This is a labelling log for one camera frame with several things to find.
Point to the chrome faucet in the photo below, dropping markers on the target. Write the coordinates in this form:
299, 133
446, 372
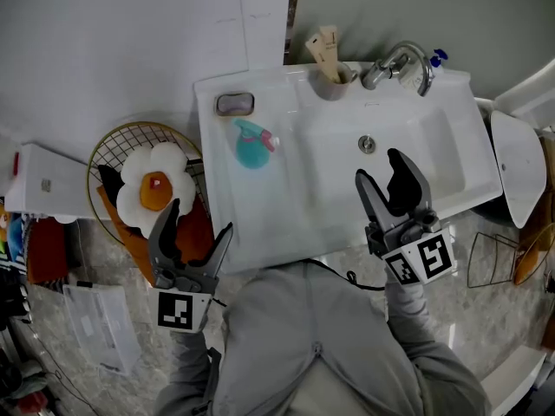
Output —
422, 67

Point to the person's left forearm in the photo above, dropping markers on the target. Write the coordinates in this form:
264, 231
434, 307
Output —
191, 362

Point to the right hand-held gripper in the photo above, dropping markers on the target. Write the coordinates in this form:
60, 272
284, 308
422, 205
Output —
416, 249

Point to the white flower-shaped cushion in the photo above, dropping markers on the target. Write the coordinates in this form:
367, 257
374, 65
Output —
134, 206

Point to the red-orange fabric item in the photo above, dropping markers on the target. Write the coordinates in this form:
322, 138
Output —
45, 254

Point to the person's grey jacket torso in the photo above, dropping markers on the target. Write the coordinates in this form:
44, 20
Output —
312, 345

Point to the white rectangular block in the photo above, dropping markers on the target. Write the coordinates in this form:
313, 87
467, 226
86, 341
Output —
516, 375

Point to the metal sink drain plug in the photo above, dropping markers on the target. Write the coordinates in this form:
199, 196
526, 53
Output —
367, 143

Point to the person's right forearm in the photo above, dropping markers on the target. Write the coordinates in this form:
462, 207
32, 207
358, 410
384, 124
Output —
407, 314

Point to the white cabinet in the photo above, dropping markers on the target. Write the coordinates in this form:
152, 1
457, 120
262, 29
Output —
47, 180

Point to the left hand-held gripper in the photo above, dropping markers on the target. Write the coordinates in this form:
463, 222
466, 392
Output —
182, 306

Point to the black cloth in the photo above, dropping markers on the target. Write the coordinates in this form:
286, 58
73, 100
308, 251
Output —
110, 182

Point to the white washbasin table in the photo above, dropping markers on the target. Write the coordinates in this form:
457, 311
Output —
260, 219

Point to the teal and pink spray bottle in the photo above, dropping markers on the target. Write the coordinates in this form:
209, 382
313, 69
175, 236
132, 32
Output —
251, 154

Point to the grey cup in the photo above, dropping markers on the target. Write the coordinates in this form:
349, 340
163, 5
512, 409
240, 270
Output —
331, 91

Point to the clear plastic storage box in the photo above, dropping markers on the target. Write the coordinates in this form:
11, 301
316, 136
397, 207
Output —
99, 327

